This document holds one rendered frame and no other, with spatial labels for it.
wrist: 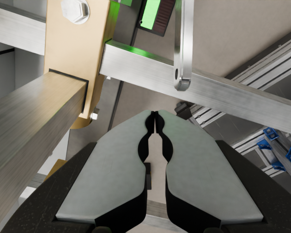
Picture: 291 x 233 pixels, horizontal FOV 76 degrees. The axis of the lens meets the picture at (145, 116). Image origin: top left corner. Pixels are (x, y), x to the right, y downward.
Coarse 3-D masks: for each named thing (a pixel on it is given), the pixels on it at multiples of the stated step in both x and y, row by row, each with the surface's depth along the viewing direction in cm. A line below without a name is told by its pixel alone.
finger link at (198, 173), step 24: (168, 120) 11; (168, 144) 9; (192, 144) 9; (216, 144) 8; (168, 168) 7; (192, 168) 7; (216, 168) 7; (168, 192) 7; (192, 192) 6; (216, 192) 6; (240, 192) 6; (168, 216) 7; (192, 216) 6; (216, 216) 6; (240, 216) 5
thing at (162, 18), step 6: (162, 0) 27; (168, 0) 27; (174, 0) 27; (162, 6) 28; (168, 6) 28; (162, 12) 28; (168, 12) 28; (156, 18) 29; (162, 18) 29; (168, 18) 29; (156, 24) 29; (162, 24) 29; (156, 30) 29; (162, 30) 29
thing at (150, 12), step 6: (150, 0) 27; (156, 0) 27; (150, 6) 28; (156, 6) 28; (144, 12) 28; (150, 12) 28; (156, 12) 28; (144, 18) 29; (150, 18) 29; (144, 24) 29; (150, 24) 29
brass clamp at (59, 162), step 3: (57, 159) 31; (60, 159) 31; (57, 162) 31; (60, 162) 31; (63, 162) 31; (54, 165) 30; (57, 165) 30; (60, 165) 30; (54, 168) 30; (57, 168) 30; (51, 171) 29; (54, 171) 29; (48, 174) 28; (51, 174) 29; (48, 177) 28
